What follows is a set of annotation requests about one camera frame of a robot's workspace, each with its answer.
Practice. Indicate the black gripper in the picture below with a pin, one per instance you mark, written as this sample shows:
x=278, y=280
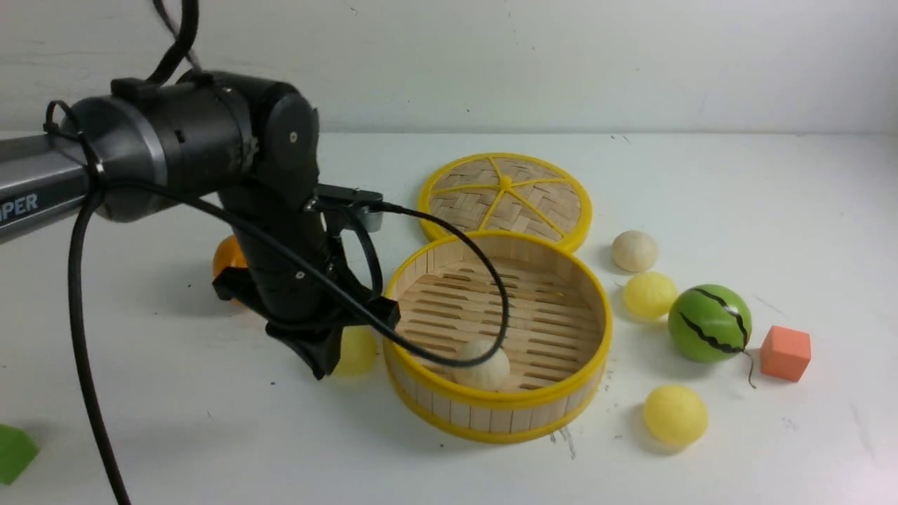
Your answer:
x=298, y=278

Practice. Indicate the yellow bun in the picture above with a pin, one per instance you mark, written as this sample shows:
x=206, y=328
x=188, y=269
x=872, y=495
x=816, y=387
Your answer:
x=649, y=295
x=675, y=415
x=358, y=352

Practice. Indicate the white bun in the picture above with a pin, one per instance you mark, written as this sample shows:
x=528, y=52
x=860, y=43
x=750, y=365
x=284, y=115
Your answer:
x=493, y=375
x=634, y=251

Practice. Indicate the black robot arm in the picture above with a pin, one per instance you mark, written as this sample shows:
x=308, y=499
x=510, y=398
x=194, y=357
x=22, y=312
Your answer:
x=251, y=141

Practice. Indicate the yellow woven steamer lid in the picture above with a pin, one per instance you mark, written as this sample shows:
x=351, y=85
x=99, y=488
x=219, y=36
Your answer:
x=510, y=192

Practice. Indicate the yellow bamboo steamer tray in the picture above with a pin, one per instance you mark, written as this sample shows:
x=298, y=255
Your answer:
x=557, y=342

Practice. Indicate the orange plastic tangerine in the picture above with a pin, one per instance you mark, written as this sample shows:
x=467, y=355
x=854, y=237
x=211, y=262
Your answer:
x=228, y=254

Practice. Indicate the green toy watermelon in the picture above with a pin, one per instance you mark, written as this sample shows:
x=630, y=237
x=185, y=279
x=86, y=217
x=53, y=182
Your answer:
x=710, y=323

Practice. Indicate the green foam block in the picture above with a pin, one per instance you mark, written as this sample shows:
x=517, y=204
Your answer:
x=18, y=450

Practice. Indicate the orange foam cube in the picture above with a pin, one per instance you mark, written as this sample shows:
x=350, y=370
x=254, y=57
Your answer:
x=785, y=353

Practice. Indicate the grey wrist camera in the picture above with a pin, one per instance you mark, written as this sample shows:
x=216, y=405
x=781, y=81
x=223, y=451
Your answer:
x=346, y=208

